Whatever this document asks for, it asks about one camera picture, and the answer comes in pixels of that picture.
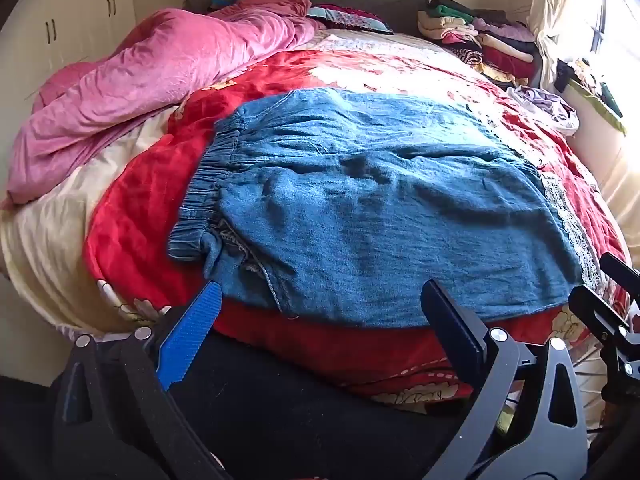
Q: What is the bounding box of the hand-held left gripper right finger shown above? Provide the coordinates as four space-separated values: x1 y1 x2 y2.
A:
420 279 588 480

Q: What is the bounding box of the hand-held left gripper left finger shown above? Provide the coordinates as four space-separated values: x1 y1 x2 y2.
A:
52 280 231 480

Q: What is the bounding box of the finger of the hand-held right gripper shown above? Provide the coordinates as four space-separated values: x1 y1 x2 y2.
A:
567 285 632 343
599 251 640 288

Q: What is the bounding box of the person's black clothing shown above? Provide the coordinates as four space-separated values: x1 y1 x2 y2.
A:
0 325 476 480

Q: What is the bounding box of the red floral blanket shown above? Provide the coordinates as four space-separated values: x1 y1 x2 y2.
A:
82 27 633 411

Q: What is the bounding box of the cream blanket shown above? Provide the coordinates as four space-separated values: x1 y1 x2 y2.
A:
0 105 181 341

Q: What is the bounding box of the green cloth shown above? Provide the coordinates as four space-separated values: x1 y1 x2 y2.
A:
555 57 628 136

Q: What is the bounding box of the window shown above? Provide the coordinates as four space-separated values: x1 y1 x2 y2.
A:
575 0 640 86

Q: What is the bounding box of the pile of folded clothes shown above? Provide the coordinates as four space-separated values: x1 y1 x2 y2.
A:
416 0 543 86

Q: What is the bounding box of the pink duvet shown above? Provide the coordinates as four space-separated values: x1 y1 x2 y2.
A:
0 0 328 208

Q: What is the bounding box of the dark patterned pillow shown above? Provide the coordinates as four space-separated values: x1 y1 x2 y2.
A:
306 4 396 36

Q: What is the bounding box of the white wardrobe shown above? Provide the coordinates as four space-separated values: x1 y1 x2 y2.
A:
0 0 136 106

